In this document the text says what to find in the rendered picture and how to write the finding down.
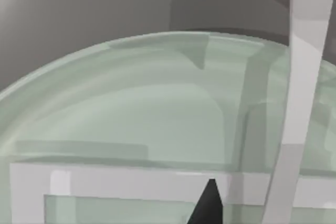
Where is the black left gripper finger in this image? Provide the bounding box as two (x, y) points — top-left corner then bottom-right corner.
(186, 178), (224, 224)

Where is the white rack frame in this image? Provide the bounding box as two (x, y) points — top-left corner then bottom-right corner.
(9, 0), (336, 224)

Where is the pale green round plate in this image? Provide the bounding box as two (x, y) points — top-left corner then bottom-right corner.
(0, 31), (336, 224)

